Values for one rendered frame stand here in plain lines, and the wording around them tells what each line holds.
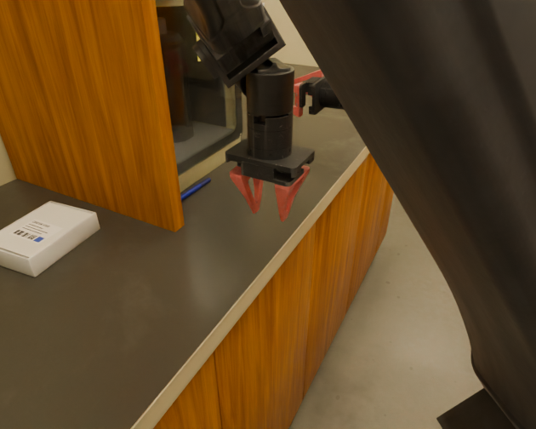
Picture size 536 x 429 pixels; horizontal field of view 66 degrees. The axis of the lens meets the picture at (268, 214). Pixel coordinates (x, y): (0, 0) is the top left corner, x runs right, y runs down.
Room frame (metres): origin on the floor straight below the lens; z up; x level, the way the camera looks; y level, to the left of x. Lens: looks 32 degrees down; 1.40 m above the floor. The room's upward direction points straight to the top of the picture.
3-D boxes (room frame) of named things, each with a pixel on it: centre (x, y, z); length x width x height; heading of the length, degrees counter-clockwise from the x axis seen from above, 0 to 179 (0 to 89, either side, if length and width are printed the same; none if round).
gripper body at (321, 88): (0.87, -0.14, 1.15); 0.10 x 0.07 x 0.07; 152
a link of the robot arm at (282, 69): (0.50, 0.00, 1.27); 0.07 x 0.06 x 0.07; 16
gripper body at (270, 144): (0.49, 0.00, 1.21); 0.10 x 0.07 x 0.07; 62
